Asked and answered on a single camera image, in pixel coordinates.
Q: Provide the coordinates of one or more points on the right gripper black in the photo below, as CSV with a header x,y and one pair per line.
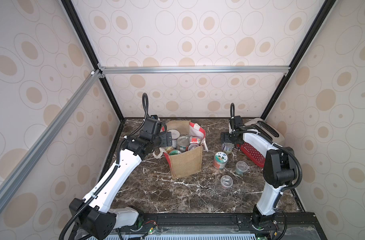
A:
x,y
228,139

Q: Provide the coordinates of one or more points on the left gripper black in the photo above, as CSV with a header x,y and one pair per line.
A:
x,y
166,140

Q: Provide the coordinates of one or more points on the orange label seed jar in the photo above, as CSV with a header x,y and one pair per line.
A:
x,y
220,160

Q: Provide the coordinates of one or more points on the teal label seed jar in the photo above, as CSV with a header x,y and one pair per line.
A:
x,y
241,167

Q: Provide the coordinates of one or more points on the burlap canvas bag red lining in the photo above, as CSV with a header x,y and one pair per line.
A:
x,y
187,163

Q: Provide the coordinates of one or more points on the clear small seed jar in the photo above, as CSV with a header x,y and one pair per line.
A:
x,y
226,182

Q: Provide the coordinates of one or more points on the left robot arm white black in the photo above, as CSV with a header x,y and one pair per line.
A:
x,y
92,213

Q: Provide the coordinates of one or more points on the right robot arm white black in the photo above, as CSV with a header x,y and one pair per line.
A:
x,y
281,169

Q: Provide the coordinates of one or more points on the silver top can in bag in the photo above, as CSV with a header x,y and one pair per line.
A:
x,y
183,142

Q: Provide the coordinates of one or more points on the white purple label can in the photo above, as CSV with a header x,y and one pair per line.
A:
x,y
175,134

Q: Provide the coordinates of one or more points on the red silver toaster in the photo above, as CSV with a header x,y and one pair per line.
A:
x,y
255,146

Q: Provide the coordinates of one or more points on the purple flower label jar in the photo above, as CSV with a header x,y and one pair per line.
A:
x,y
174,152

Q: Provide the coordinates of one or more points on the silver horizontal rail back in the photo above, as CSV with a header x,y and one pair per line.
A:
x,y
196,70

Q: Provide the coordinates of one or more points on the silver diagonal rail left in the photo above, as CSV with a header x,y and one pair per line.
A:
x,y
13,182

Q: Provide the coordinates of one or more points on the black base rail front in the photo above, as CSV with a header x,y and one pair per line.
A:
x,y
289,226

